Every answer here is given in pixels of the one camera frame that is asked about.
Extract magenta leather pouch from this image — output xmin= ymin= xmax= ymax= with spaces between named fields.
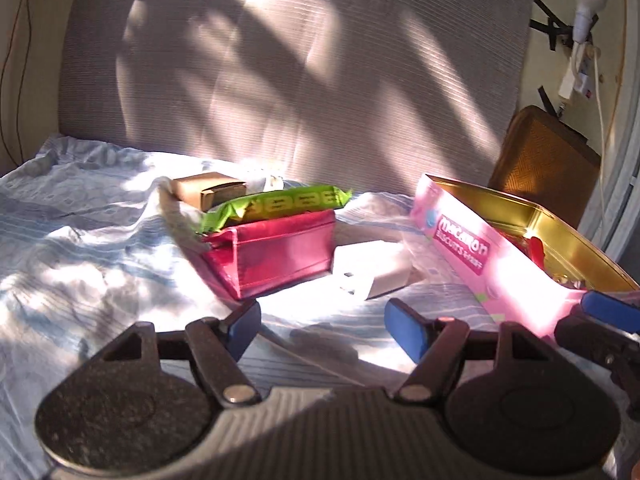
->
xmin=202 ymin=209 xmax=335 ymax=300

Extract white charger cube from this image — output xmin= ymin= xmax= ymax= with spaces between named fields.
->
xmin=332 ymin=240 xmax=412 ymax=301

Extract red stapler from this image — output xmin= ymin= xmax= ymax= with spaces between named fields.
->
xmin=521 ymin=236 xmax=546 ymax=271

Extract green snack packet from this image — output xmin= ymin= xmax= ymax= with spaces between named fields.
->
xmin=200 ymin=184 xmax=352 ymax=234

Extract pink macaron tin box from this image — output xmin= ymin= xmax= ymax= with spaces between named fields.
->
xmin=410 ymin=174 xmax=639 ymax=337

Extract small brown cardboard box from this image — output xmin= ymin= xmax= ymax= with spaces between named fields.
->
xmin=170 ymin=172 xmax=247 ymax=212

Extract brown woven cushion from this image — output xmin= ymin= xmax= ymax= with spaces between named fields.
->
xmin=488 ymin=105 xmax=601 ymax=228

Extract white power strip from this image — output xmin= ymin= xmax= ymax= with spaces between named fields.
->
xmin=558 ymin=42 xmax=599 ymax=103

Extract white power cable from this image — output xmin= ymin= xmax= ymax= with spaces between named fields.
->
xmin=589 ymin=46 xmax=609 ymax=221

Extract thin black wire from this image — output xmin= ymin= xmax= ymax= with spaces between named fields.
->
xmin=0 ymin=0 xmax=34 ymax=166

